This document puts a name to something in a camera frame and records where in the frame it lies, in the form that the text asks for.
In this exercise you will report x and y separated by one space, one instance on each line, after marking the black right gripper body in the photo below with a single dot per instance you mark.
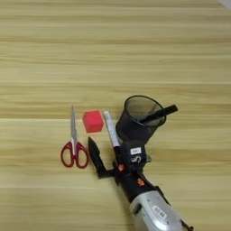
133 185

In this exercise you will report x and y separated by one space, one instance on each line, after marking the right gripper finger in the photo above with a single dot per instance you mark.
97 156

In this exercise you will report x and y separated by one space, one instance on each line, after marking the white marker with black cap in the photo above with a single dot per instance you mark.
112 131

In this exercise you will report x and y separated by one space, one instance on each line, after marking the red cube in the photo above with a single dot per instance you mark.
93 121

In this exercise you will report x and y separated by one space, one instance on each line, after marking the black box with white label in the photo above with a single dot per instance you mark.
134 155

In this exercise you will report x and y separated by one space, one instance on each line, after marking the black mesh pen cup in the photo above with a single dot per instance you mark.
138 126

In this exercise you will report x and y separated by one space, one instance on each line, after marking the black marker pen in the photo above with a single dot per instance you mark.
161 112

